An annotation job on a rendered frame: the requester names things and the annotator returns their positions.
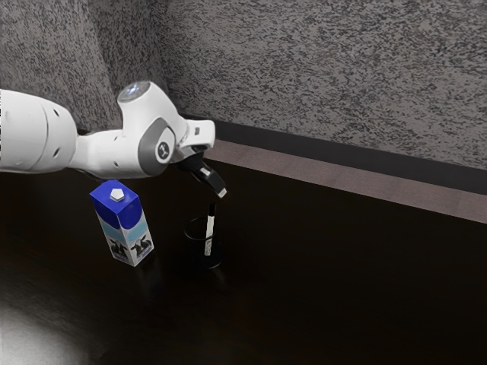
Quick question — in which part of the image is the black mesh pen holder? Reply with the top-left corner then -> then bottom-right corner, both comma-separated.
183,216 -> 225,270

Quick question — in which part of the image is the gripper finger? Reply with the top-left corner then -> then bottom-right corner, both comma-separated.
192,160 -> 228,198

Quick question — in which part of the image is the blue and white milk carton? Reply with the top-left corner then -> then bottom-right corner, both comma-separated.
89,180 -> 154,267

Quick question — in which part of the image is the black and white pen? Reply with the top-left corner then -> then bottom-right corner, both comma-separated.
204,202 -> 217,257

